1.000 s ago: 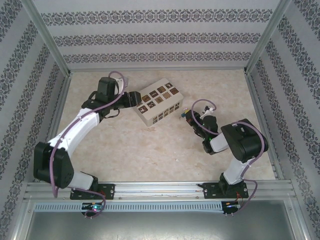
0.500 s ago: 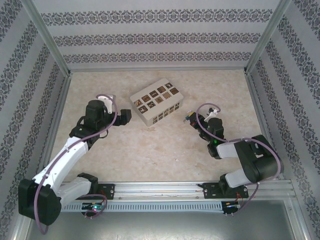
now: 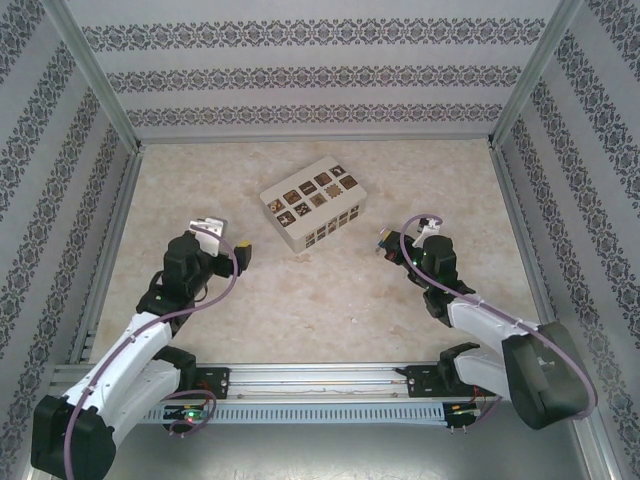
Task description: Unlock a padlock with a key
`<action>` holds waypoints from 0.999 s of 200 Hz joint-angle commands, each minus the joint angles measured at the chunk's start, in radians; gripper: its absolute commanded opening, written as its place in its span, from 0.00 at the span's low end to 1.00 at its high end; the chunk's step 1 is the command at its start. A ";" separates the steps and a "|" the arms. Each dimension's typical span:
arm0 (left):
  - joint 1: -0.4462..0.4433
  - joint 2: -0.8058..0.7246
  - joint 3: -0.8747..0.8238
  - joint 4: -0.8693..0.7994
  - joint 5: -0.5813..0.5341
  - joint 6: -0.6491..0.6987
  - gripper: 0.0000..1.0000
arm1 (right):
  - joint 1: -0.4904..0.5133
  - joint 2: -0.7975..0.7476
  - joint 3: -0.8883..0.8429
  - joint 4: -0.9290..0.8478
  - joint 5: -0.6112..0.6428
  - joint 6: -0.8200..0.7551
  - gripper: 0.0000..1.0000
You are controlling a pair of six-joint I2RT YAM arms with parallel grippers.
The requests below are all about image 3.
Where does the white box with picture tiles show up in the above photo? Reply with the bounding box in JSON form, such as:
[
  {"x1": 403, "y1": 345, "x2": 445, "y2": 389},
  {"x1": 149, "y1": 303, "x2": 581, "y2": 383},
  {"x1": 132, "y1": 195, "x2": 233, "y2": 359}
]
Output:
[{"x1": 259, "y1": 154, "x2": 369, "y2": 253}]

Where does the circuit board with green light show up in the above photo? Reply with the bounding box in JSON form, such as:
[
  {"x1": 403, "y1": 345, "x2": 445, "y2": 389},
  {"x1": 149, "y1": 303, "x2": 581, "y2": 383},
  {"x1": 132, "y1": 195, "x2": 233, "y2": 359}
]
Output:
[{"x1": 160, "y1": 403, "x2": 210, "y2": 426}]

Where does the circuit board with black connectors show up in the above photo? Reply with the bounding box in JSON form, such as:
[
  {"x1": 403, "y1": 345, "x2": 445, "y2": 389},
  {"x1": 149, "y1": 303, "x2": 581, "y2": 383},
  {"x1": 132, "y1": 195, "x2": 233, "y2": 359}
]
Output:
[{"x1": 446, "y1": 401, "x2": 485, "y2": 432}]

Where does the grey metal panel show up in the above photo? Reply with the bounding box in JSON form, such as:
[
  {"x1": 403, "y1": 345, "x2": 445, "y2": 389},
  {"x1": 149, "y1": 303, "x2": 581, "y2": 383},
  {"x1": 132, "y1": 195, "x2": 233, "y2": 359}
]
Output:
[{"x1": 107, "y1": 424, "x2": 591, "y2": 480}]

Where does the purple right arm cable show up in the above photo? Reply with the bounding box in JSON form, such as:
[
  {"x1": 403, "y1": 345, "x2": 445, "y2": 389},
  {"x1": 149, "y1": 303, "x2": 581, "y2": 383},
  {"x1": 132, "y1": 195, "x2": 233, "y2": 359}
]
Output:
[{"x1": 399, "y1": 213, "x2": 599, "y2": 436}]

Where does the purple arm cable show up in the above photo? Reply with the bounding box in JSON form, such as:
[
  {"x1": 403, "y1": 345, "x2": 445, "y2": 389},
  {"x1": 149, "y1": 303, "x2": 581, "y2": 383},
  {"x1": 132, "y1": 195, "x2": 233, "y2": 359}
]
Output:
[
  {"x1": 399, "y1": 213, "x2": 599, "y2": 436},
  {"x1": 62, "y1": 237, "x2": 240, "y2": 480}
]

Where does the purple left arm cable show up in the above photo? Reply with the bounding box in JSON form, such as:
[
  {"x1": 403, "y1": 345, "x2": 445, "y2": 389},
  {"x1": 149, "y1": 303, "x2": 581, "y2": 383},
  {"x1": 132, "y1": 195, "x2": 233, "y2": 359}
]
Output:
[{"x1": 62, "y1": 237, "x2": 240, "y2": 480}]

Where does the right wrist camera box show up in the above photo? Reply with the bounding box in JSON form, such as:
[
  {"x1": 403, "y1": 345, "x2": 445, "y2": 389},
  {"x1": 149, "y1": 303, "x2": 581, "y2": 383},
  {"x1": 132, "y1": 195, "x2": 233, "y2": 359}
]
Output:
[{"x1": 412, "y1": 216, "x2": 445, "y2": 247}]

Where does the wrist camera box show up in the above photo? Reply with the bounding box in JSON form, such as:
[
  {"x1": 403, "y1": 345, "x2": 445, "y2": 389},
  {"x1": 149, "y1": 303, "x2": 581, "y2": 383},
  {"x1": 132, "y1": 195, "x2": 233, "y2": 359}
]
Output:
[
  {"x1": 412, "y1": 216, "x2": 445, "y2": 247},
  {"x1": 188, "y1": 216, "x2": 229, "y2": 257}
]

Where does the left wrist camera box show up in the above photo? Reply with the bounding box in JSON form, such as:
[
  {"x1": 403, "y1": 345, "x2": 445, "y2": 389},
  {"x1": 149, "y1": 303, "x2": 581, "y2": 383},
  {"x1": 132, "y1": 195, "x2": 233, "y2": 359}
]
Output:
[{"x1": 188, "y1": 216, "x2": 229, "y2": 257}]

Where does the aluminium table edge rail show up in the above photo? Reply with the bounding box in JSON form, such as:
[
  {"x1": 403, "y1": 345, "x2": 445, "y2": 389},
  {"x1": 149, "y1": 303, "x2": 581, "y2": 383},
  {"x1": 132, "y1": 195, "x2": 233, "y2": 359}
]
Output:
[
  {"x1": 487, "y1": 142, "x2": 571, "y2": 361},
  {"x1": 137, "y1": 134, "x2": 496, "y2": 147},
  {"x1": 68, "y1": 147, "x2": 147, "y2": 364}
]

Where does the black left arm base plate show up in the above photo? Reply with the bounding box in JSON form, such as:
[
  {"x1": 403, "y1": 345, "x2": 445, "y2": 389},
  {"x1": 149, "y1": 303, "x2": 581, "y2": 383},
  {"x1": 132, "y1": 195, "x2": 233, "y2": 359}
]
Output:
[{"x1": 167, "y1": 366, "x2": 231, "y2": 401}]

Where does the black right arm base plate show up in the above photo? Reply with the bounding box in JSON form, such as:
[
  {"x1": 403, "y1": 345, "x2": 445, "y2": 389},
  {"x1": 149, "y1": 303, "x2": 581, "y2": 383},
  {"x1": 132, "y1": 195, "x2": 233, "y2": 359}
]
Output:
[{"x1": 394, "y1": 364, "x2": 499, "y2": 400}]

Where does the aluminium mounting rail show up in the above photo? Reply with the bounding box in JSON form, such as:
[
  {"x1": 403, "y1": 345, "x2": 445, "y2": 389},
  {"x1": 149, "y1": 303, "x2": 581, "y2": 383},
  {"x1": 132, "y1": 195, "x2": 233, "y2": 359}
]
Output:
[{"x1": 49, "y1": 363, "x2": 591, "y2": 402}]

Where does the slotted grey cable duct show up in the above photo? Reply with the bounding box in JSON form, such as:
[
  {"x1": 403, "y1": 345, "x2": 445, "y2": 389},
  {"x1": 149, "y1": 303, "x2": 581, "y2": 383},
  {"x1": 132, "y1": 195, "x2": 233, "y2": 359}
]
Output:
[{"x1": 134, "y1": 402, "x2": 447, "y2": 427}]

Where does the aluminium frame post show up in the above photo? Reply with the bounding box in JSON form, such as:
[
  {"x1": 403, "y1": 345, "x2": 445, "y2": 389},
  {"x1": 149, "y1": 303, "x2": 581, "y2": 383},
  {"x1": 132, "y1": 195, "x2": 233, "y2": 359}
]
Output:
[
  {"x1": 488, "y1": 0, "x2": 584, "y2": 147},
  {"x1": 42, "y1": 0, "x2": 146, "y2": 151},
  {"x1": 568, "y1": 414, "x2": 619, "y2": 480}
]

